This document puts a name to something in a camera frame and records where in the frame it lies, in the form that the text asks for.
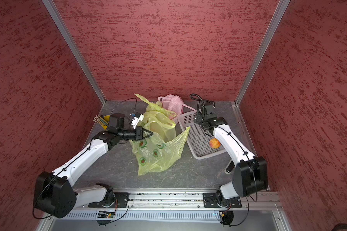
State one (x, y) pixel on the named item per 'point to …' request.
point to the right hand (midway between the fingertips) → (202, 120)
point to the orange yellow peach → (214, 143)
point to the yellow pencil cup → (102, 120)
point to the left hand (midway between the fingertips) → (151, 136)
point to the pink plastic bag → (174, 104)
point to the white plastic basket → (197, 141)
